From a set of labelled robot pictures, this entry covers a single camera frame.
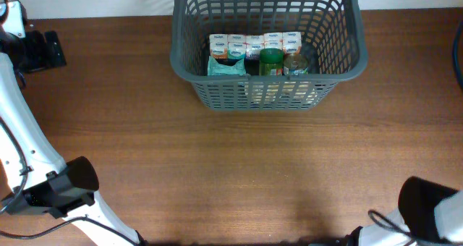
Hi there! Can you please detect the teal wet wipes packet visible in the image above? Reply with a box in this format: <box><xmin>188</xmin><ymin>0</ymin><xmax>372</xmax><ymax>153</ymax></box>
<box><xmin>207</xmin><ymin>56</ymin><xmax>246</xmax><ymax>76</ymax></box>

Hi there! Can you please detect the Kleenex tissue multipack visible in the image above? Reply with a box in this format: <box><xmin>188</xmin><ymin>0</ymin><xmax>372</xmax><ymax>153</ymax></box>
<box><xmin>209</xmin><ymin>31</ymin><xmax>302</xmax><ymax>60</ymax></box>

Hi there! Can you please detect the green lidded glass jar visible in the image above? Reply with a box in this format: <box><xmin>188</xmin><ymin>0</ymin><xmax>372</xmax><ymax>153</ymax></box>
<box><xmin>259</xmin><ymin>48</ymin><xmax>284</xmax><ymax>76</ymax></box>

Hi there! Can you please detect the silver tin can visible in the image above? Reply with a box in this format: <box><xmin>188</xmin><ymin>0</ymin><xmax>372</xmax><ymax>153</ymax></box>
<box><xmin>283</xmin><ymin>54</ymin><xmax>309</xmax><ymax>75</ymax></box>

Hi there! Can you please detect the grey plastic shopping basket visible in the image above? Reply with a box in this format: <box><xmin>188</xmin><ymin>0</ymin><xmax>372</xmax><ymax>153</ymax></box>
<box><xmin>170</xmin><ymin>0</ymin><xmax>368</xmax><ymax>111</ymax></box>

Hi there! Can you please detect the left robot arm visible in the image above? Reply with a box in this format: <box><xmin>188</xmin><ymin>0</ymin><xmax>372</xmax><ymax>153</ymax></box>
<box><xmin>1</xmin><ymin>32</ymin><xmax>146</xmax><ymax>245</ymax></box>

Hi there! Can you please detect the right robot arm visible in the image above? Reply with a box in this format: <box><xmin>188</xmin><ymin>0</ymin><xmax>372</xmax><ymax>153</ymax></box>
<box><xmin>342</xmin><ymin>177</ymin><xmax>462</xmax><ymax>246</ymax></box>

